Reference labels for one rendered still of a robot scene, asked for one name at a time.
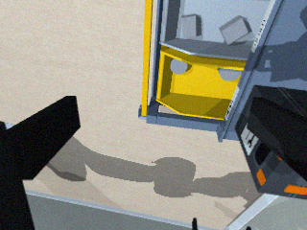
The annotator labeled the yellow bar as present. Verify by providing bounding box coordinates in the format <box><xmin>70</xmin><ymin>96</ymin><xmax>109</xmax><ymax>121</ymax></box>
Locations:
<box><xmin>142</xmin><ymin>0</ymin><xmax>153</xmax><ymax>116</ymax></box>

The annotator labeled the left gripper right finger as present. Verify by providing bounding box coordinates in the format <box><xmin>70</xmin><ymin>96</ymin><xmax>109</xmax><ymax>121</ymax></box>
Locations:
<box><xmin>247</xmin><ymin>97</ymin><xmax>307</xmax><ymax>181</ymax></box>

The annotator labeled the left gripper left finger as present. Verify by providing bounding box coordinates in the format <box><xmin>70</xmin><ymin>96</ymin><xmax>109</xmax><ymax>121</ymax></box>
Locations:
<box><xmin>0</xmin><ymin>96</ymin><xmax>81</xmax><ymax>230</ymax></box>

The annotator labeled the grey metal shelf rack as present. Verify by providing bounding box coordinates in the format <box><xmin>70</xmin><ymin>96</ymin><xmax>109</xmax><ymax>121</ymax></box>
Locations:
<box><xmin>138</xmin><ymin>0</ymin><xmax>307</xmax><ymax>143</ymax></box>

